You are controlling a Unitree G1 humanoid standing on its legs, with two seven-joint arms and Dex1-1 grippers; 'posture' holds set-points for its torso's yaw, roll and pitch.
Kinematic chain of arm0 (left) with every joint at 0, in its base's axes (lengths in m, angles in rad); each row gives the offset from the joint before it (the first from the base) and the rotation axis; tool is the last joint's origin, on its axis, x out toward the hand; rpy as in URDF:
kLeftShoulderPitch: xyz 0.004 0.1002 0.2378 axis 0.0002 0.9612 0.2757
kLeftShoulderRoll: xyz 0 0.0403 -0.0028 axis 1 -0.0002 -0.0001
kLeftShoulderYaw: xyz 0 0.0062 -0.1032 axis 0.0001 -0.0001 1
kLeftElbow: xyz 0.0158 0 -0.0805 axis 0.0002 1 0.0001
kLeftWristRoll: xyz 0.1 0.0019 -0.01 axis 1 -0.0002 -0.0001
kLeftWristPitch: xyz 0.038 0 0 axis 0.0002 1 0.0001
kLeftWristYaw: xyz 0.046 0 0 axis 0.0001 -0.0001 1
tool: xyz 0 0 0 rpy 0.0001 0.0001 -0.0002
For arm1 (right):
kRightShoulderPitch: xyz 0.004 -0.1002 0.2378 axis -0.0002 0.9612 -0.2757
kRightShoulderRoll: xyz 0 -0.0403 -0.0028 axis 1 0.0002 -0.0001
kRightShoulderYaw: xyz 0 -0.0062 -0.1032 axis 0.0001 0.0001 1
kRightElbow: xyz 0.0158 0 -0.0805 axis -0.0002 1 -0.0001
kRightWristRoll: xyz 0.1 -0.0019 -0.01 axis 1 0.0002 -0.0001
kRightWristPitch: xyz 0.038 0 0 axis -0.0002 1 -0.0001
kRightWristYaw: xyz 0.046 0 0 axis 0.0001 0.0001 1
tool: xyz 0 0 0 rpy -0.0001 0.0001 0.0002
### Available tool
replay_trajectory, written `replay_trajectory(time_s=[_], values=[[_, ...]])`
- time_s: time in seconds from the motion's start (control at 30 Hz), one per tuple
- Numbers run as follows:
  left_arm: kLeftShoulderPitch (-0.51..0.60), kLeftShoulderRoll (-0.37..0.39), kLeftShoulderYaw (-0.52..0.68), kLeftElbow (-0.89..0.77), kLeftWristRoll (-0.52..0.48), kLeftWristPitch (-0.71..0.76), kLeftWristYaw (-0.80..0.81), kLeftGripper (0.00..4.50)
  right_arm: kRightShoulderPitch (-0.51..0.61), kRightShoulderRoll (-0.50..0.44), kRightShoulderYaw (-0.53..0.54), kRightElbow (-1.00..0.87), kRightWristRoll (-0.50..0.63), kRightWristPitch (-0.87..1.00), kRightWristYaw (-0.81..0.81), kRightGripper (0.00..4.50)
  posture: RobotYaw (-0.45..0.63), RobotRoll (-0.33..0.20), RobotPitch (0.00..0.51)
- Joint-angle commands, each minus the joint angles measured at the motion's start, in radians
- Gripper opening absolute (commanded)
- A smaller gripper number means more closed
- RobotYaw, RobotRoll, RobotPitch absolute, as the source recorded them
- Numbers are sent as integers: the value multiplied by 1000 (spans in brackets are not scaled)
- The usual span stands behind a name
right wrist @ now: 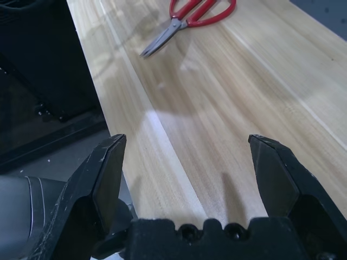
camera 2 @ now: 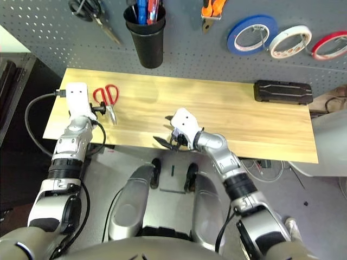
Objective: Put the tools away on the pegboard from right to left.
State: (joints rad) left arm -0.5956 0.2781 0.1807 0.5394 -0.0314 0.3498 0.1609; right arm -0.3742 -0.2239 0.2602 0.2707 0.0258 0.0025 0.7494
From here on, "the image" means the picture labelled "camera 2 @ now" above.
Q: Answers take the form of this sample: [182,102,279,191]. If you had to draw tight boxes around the black cable loop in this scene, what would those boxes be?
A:
[324,96,347,114]

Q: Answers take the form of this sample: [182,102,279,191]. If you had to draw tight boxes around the silver double peg hook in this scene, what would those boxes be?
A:
[297,32,315,56]

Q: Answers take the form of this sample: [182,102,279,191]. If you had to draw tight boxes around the white sneaker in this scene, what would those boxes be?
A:
[283,216,302,242]

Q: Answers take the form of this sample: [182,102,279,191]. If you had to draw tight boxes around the blue-handled screwdriver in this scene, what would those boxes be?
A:
[136,0,147,24]

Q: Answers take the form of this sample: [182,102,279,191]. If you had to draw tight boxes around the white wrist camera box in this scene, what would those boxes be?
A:
[66,82,98,121]
[170,107,203,143]

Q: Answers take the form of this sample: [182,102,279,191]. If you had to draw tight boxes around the dark metal cabinet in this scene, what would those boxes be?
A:
[0,53,37,148]

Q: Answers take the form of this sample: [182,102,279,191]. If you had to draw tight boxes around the white floor cables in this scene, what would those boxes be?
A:
[241,159,285,183]

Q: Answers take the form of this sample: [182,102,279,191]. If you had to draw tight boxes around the silver right robot leg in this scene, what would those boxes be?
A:
[183,162,231,252]

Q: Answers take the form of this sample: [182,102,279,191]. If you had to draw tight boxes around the grey metal pegboard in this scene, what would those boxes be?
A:
[0,0,347,92]

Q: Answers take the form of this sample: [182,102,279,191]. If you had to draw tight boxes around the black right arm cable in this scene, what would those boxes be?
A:
[215,205,236,252]

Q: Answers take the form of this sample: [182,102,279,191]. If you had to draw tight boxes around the black plastic tool case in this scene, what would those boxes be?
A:
[254,80,314,106]

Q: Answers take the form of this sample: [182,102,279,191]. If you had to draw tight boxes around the red tape roll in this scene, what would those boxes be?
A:
[311,31,347,61]

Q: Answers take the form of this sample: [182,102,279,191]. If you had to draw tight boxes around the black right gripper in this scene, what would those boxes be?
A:
[152,115,197,151]

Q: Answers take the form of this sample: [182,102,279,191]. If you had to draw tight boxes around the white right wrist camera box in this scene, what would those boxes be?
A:
[170,107,203,143]

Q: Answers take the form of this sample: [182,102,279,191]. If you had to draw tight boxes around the white tape roll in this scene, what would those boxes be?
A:
[268,25,312,60]

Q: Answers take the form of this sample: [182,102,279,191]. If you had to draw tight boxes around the red-handled scissors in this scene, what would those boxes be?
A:
[93,84,120,126]

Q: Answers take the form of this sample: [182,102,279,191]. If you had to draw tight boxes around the black-handled scissors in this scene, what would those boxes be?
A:
[68,0,122,46]

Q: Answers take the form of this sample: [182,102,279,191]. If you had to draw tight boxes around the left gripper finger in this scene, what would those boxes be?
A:
[91,102,107,115]

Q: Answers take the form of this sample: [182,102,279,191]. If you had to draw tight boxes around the blue tape roll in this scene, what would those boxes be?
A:
[227,15,279,57]

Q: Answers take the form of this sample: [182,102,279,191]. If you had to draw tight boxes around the clear red-striped screwdriver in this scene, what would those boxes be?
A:
[146,0,155,25]

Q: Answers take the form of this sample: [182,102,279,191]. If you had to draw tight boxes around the silver left robot leg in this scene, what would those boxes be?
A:
[102,158,161,243]

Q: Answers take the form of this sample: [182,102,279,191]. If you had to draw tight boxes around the grey robot torso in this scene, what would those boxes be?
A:
[58,235,231,260]

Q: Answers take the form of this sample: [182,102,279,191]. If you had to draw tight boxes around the silver robot leg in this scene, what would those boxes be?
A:
[183,162,231,252]
[102,158,161,243]

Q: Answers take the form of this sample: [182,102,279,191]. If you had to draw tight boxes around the white cabinet top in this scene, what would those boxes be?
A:
[0,24,31,54]

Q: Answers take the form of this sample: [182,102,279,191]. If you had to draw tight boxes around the red screwdriver with white print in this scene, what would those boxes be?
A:
[151,0,161,22]

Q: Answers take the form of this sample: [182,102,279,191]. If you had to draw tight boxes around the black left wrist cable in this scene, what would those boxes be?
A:
[24,90,107,158]

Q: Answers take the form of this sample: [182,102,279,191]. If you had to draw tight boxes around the silver blue-tape peg hook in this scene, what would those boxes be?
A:
[252,24,269,52]

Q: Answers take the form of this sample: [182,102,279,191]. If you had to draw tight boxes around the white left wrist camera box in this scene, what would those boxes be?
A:
[66,82,98,121]

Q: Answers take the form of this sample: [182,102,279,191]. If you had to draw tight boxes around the white rounded furniture piece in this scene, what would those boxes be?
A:
[290,109,347,178]

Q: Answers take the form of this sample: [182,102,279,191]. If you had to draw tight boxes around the orange black pliers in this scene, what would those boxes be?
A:
[201,0,228,35]

